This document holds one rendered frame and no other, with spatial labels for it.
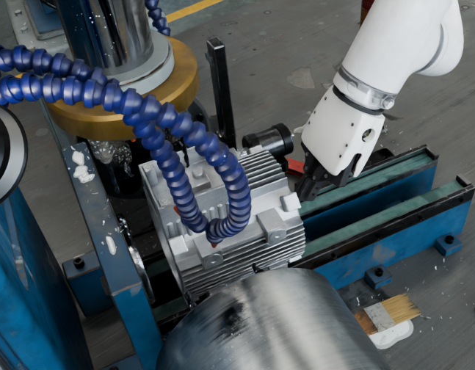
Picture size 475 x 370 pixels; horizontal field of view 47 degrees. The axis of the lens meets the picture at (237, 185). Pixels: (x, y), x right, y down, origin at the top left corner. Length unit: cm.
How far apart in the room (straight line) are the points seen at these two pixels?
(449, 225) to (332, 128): 44
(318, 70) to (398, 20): 90
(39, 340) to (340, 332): 33
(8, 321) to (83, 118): 22
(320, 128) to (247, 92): 76
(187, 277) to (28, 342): 25
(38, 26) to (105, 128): 61
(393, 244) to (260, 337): 52
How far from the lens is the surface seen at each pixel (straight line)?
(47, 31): 116
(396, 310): 104
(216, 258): 78
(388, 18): 71
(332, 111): 77
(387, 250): 106
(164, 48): 64
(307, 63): 162
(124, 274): 69
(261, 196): 82
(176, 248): 78
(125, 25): 59
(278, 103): 147
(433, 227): 110
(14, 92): 45
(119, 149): 96
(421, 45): 73
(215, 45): 85
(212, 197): 76
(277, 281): 63
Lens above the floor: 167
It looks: 44 degrees down
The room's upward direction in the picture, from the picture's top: 7 degrees counter-clockwise
